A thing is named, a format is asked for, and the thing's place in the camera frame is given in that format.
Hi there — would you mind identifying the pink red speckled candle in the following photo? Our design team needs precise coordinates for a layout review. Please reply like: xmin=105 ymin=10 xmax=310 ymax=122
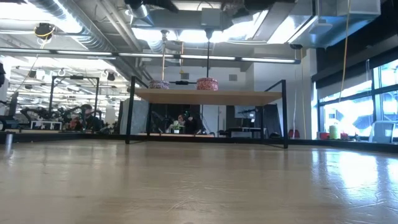
xmin=196 ymin=77 xmax=220 ymax=91

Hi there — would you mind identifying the purple white speckled candle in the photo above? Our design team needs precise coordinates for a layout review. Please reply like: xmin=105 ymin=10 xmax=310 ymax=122
xmin=149 ymin=79 xmax=170 ymax=90

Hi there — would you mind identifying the black candlestick holder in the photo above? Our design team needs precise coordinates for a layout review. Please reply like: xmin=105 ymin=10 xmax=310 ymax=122
xmin=203 ymin=27 xmax=216 ymax=79

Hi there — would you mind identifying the gold candlestick holder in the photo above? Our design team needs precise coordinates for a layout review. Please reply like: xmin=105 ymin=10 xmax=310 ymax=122
xmin=159 ymin=29 xmax=170 ymax=82

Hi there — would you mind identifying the person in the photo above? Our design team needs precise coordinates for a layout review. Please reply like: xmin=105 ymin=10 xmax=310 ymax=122
xmin=79 ymin=103 xmax=104 ymax=131
xmin=176 ymin=111 xmax=203 ymax=135

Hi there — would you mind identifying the wooden shelf with black legs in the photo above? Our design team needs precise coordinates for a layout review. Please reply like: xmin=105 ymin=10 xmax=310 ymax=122
xmin=125 ymin=75 xmax=289 ymax=149

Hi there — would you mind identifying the small plant in white pot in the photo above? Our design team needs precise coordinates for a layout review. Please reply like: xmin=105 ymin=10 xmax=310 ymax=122
xmin=170 ymin=119 xmax=183 ymax=135

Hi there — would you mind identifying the grey partition panel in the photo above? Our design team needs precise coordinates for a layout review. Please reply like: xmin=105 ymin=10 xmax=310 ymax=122
xmin=119 ymin=99 xmax=150 ymax=136

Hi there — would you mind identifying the black partition panel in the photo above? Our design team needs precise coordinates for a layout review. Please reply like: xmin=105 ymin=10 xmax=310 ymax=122
xmin=256 ymin=103 xmax=282 ymax=138

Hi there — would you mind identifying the long ceiling light bar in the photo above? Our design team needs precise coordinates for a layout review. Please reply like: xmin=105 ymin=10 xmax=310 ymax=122
xmin=0 ymin=47 xmax=302 ymax=65

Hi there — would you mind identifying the yellow-green cylinder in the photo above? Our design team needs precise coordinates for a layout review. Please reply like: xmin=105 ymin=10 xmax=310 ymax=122
xmin=328 ymin=124 xmax=340 ymax=140

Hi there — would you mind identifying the white low table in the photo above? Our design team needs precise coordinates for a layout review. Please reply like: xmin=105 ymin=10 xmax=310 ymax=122
xmin=30 ymin=120 xmax=63 ymax=131

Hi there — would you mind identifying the grey office chair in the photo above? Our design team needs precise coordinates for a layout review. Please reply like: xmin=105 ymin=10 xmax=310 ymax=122
xmin=368 ymin=120 xmax=396 ymax=144

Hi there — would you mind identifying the small wall monitor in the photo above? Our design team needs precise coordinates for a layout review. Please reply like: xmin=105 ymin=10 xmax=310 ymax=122
xmin=234 ymin=105 xmax=257 ymax=119

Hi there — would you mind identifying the black robot rig frame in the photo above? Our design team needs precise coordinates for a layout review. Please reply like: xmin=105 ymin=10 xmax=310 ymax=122
xmin=48 ymin=74 xmax=101 ymax=131

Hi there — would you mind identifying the rectangular silver ventilation duct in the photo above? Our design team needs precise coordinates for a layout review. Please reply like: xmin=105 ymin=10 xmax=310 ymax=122
xmin=267 ymin=0 xmax=382 ymax=50

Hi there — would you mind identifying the black aluminium table frame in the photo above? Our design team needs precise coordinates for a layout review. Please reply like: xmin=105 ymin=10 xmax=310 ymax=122
xmin=0 ymin=130 xmax=398 ymax=154

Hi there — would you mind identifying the yellow hanging cord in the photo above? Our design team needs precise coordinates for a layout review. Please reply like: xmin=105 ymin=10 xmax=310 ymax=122
xmin=340 ymin=0 xmax=351 ymax=94

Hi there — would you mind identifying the round silver ventilation duct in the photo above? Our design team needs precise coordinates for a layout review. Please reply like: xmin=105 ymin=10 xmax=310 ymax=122
xmin=27 ymin=0 xmax=113 ymax=53

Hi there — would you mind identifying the black reel with yellow cable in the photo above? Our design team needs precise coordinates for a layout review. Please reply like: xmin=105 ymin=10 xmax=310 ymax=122
xmin=33 ymin=22 xmax=57 ymax=40

